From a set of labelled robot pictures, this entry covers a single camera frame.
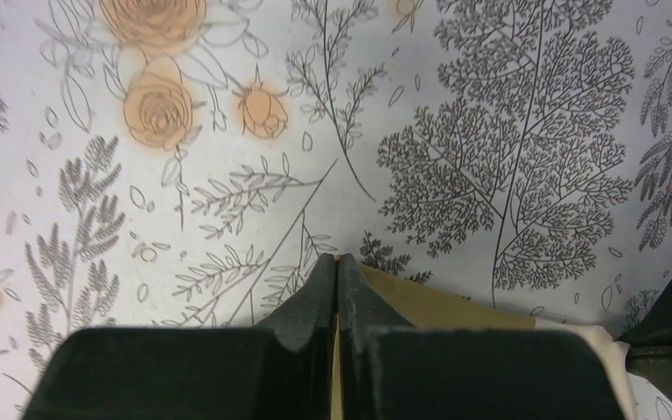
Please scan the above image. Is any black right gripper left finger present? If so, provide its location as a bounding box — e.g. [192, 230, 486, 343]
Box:
[24, 254, 337, 420]

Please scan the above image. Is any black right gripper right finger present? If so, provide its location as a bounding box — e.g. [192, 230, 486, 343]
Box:
[337, 255, 626, 419]

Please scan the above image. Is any olive khaki underwear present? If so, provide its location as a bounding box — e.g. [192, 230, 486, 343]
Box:
[357, 264, 638, 419]

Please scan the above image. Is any floral table cloth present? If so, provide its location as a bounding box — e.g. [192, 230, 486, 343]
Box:
[0, 1, 672, 419]

